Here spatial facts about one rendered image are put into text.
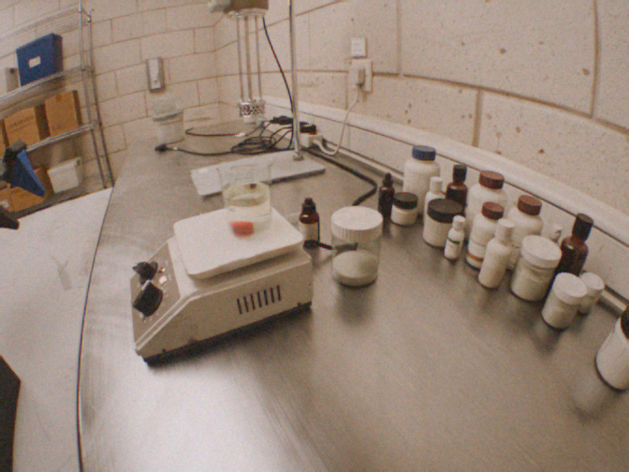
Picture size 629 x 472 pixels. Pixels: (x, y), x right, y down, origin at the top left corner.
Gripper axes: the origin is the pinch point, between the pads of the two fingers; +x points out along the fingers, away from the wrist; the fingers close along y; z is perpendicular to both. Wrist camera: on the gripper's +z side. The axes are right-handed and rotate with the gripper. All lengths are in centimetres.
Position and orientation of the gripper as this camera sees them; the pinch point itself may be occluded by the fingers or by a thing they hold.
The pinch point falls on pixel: (14, 199)
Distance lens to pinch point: 48.8
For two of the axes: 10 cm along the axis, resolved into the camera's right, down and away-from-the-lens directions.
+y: 2.5, 5.6, -7.9
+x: 7.4, 4.2, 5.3
